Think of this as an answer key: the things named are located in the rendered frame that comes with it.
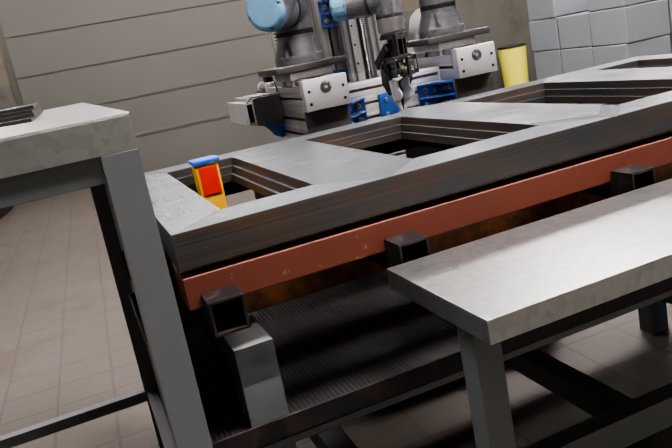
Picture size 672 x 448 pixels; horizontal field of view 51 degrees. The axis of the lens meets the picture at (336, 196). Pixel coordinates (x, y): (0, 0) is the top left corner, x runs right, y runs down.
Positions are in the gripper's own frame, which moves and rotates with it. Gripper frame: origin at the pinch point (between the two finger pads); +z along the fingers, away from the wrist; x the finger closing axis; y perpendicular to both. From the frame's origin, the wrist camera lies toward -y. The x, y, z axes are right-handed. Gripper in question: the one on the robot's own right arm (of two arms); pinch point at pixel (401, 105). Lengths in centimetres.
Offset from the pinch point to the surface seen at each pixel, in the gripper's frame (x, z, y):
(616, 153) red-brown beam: -1, 7, 83
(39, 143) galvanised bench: -91, -16, 101
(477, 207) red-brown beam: -30, 9, 83
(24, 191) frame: -94, -12, 101
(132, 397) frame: -89, 68, -26
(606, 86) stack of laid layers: 35, 2, 42
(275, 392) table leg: -69, 28, 82
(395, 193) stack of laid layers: -44, 3, 83
